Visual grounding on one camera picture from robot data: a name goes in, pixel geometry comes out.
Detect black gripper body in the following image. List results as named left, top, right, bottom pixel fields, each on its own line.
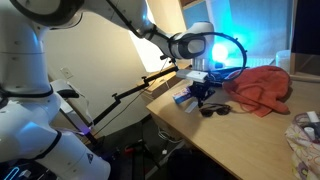
left=189, top=79, right=216, bottom=98

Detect dark sunglasses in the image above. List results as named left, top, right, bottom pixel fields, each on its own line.
left=199, top=103, right=232, bottom=118

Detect orange towel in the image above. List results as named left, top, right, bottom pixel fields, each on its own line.
left=222, top=65, right=292, bottom=118

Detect blue band-aid box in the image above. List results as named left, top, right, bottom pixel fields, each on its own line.
left=172, top=87, right=194, bottom=105

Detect glowing round lamp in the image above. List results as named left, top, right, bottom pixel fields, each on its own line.
left=211, top=43, right=230, bottom=64

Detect brown cardboard box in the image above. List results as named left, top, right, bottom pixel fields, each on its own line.
left=139, top=63, right=193, bottom=101

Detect black floor tripod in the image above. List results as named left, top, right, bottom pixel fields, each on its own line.
left=123, top=139, right=161, bottom=180

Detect white tube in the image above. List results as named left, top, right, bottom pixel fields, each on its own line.
left=306, top=110, right=320, bottom=124

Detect white capped bottle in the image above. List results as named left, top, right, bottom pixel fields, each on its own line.
left=303, top=126, right=316, bottom=141

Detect floral toiletry pouch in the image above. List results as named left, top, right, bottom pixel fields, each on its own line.
left=284, top=111, right=320, bottom=180

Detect black computer monitor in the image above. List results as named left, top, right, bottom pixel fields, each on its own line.
left=290, top=0, right=320, bottom=56

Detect white leaning panel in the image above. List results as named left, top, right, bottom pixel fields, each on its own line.
left=49, top=79, right=96, bottom=136

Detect black controller with cyan light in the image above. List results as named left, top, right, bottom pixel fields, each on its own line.
left=0, top=159, right=51, bottom=180

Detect white floor cable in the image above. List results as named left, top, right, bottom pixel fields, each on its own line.
left=157, top=128, right=185, bottom=145

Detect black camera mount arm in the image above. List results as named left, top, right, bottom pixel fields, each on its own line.
left=89, top=57, right=181, bottom=128

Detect black handle bar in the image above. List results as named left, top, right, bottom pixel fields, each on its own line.
left=57, top=88, right=80, bottom=100

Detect white wall socket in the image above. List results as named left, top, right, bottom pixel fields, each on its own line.
left=60, top=67, right=74, bottom=80

